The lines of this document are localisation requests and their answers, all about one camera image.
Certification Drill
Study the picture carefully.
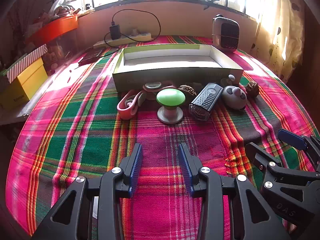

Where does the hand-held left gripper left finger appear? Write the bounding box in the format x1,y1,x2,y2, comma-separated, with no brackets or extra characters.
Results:
31,143,143,240

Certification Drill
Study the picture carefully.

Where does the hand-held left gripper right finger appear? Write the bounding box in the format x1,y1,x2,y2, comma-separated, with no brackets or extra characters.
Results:
178,142,293,240

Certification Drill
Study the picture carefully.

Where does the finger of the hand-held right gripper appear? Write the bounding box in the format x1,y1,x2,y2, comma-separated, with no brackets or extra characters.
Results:
278,129,320,172
245,142,319,192

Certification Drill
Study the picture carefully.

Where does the pink loop-shaped clip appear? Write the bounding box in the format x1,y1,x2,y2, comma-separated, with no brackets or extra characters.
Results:
117,90,141,120

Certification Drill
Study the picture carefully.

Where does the brown walnut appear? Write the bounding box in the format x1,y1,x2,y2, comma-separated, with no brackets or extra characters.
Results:
178,85,198,97
245,81,259,94

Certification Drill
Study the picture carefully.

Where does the black mini grater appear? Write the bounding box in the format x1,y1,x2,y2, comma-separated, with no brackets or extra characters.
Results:
189,82,224,121

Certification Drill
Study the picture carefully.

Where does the green mushroom-shaped knob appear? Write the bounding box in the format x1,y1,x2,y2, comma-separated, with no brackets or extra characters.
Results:
156,89,185,124

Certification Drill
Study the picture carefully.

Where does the pink holder with round disc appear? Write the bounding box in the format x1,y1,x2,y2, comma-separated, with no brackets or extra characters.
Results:
142,81,175,101

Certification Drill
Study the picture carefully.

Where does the green white cardboard box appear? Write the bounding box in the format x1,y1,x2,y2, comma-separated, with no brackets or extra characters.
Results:
112,44,244,93

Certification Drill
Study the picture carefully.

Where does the plaid cloth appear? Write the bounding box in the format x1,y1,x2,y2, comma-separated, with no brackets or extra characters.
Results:
5,35,319,240

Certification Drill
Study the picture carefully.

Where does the cream dotted curtain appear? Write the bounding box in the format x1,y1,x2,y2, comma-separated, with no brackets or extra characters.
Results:
255,0,307,80

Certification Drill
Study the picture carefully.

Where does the black flat device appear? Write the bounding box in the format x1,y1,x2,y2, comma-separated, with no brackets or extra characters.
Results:
78,50,104,66

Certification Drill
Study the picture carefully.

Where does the beige heater with black grille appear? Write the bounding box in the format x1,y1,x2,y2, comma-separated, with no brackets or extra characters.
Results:
212,14,240,53

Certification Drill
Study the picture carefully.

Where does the white power strip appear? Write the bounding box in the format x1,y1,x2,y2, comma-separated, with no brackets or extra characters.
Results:
93,32,152,49

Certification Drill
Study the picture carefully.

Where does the black charger adapter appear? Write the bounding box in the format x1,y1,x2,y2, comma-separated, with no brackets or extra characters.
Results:
109,25,121,40

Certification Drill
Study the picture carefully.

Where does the yellow box with striped lid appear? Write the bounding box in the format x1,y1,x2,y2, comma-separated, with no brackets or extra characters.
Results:
0,44,48,109

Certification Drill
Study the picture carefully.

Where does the clear plastic bag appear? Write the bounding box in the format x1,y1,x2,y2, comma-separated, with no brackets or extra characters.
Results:
49,0,76,18

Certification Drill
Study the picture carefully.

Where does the black charger cable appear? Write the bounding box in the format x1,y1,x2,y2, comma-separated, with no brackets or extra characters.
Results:
104,9,161,47

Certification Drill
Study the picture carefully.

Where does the black window handle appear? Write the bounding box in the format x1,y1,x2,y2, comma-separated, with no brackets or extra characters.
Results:
204,0,220,10

